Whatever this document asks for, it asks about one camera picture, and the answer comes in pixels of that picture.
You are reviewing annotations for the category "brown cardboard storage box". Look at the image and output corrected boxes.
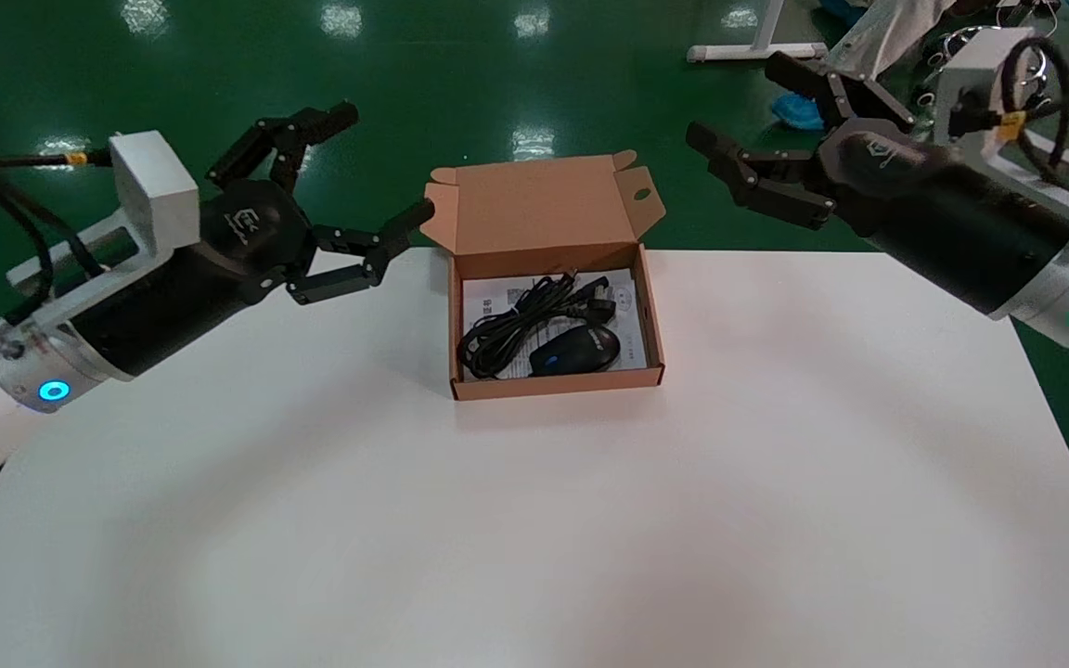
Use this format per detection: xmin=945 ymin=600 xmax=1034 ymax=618
xmin=422 ymin=151 xmax=667 ymax=402

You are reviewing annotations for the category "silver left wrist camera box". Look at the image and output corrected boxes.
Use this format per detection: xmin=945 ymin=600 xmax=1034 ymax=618
xmin=108 ymin=130 xmax=201 ymax=261

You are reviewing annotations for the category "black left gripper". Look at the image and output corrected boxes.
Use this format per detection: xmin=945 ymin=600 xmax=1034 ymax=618
xmin=69 ymin=100 xmax=436 ymax=379

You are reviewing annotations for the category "white metal table foot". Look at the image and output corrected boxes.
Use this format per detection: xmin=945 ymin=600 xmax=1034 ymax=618
xmin=686 ymin=0 xmax=828 ymax=65

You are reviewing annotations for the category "white printed instruction sheet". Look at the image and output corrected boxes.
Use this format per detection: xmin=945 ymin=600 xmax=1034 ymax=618
xmin=462 ymin=269 xmax=649 ymax=377

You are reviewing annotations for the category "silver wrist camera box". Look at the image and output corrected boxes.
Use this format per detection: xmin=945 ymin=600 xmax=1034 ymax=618
xmin=934 ymin=26 xmax=1069 ymax=154
xmin=108 ymin=130 xmax=201 ymax=261

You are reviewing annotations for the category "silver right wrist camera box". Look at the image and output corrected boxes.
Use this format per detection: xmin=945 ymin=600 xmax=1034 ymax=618
xmin=934 ymin=26 xmax=1069 ymax=154

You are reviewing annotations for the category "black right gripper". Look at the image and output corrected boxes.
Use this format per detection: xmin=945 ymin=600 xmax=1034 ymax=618
xmin=686 ymin=51 xmax=1069 ymax=318

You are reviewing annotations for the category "black power cable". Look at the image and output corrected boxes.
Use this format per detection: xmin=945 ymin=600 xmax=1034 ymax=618
xmin=457 ymin=269 xmax=617 ymax=381

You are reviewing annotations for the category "black wired computer mouse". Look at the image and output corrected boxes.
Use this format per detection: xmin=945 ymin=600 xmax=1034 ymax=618
xmin=474 ymin=269 xmax=623 ymax=379

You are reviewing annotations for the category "chrome office chair base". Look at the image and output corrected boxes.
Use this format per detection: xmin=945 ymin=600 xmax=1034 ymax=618
xmin=913 ymin=23 xmax=964 ymax=108

